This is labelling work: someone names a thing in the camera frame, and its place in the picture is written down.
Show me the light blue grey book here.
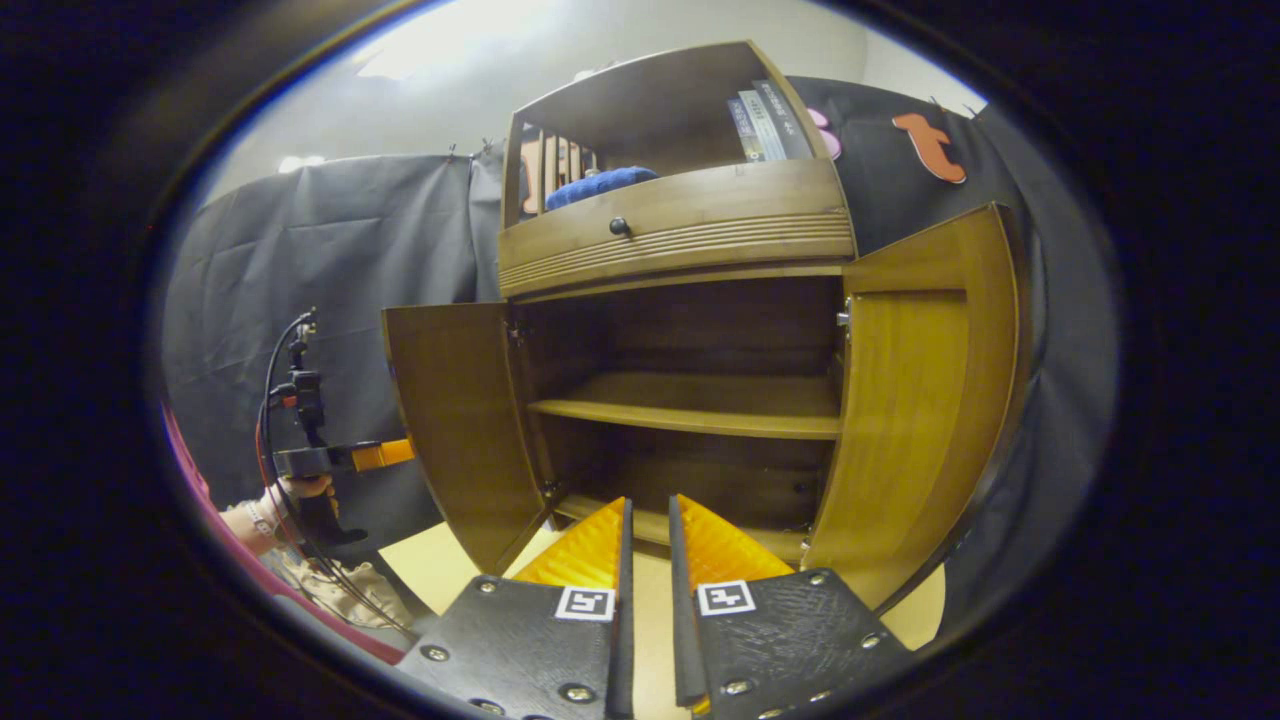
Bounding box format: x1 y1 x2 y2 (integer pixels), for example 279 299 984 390
738 88 789 162

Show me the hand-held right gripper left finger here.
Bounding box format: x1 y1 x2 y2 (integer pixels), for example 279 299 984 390
395 497 637 720

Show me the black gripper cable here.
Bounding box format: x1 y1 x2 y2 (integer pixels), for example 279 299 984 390
253 312 419 643

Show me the wooden drawer with black knob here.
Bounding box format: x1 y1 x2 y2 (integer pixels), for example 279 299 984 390
497 157 858 299

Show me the wooden double-door shoe cabinet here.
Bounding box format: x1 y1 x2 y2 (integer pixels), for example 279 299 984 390
497 40 861 566

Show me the blue folded towel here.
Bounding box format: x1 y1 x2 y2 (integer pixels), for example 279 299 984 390
545 166 659 211

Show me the beige patterned cloth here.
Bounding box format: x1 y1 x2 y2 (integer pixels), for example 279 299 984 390
262 548 416 636

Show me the person's pink garment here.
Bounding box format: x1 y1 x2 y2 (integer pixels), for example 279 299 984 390
160 400 406 666

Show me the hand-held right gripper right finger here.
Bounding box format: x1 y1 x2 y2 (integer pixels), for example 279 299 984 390
666 493 916 719

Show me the black backdrop cloth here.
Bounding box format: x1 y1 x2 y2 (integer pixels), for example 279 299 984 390
160 75 1119 641

